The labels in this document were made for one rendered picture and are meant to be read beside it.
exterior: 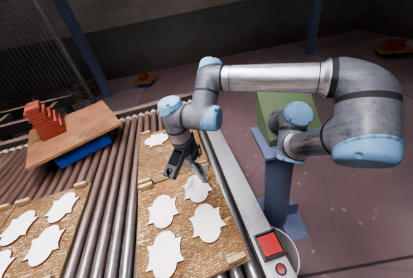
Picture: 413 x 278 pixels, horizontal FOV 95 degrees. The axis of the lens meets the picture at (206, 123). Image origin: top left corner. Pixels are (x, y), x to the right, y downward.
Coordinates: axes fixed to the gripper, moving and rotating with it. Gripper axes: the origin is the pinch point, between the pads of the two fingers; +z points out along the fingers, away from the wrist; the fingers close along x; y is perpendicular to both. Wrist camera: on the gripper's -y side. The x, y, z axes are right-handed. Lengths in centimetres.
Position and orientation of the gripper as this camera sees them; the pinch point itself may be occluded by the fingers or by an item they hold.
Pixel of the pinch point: (190, 179)
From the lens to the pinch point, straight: 79.4
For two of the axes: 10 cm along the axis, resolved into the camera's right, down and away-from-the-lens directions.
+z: 1.7, 8.0, 5.8
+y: 4.6, -5.8, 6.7
